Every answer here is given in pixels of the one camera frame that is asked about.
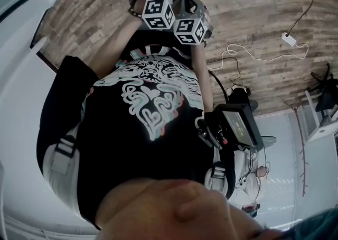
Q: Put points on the black printed t-shirt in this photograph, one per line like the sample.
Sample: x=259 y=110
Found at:
x=118 y=141

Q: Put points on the person's right forearm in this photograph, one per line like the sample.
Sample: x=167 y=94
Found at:
x=202 y=75

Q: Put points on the black office chair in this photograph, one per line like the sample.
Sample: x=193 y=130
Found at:
x=327 y=93

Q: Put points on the white power adapter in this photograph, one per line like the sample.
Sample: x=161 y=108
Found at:
x=288 y=39

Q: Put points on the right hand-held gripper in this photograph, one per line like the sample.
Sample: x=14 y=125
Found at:
x=190 y=31

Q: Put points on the black device with red button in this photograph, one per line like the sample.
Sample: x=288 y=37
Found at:
x=212 y=133

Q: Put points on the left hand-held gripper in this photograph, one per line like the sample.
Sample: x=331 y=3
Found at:
x=158 y=13

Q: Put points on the person's left hand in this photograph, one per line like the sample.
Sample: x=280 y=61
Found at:
x=137 y=4

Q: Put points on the person's face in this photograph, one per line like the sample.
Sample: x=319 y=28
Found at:
x=171 y=212

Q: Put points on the white cabinet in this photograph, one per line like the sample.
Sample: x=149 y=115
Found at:
x=322 y=133

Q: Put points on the person's left forearm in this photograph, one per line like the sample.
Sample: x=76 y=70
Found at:
x=118 y=48

